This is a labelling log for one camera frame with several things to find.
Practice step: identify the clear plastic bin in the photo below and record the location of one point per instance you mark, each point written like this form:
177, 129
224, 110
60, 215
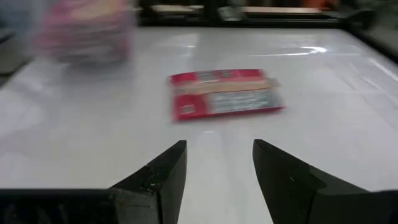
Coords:
18, 31

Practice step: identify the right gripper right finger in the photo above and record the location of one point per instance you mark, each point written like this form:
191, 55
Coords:
311, 199

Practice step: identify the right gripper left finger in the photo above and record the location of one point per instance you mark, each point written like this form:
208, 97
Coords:
93, 205

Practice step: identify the red Orville popcorn bag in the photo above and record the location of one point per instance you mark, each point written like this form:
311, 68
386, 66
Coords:
87, 34
227, 93

